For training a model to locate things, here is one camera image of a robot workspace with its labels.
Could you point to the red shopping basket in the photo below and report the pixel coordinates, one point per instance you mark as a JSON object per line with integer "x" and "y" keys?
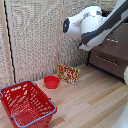
{"x": 26, "y": 105}

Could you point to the brown drawer cabinet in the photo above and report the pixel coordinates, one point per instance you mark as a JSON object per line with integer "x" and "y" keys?
{"x": 108, "y": 58}

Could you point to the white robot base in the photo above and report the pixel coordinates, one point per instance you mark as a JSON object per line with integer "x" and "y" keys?
{"x": 123, "y": 121}

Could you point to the wicker folding screen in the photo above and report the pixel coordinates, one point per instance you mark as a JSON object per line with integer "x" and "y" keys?
{"x": 31, "y": 36}

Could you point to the colourful patterned box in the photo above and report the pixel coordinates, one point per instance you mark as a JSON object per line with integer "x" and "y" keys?
{"x": 69, "y": 74}

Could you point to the red plastic bowl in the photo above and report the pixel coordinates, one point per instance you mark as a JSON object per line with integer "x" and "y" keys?
{"x": 51, "y": 82}

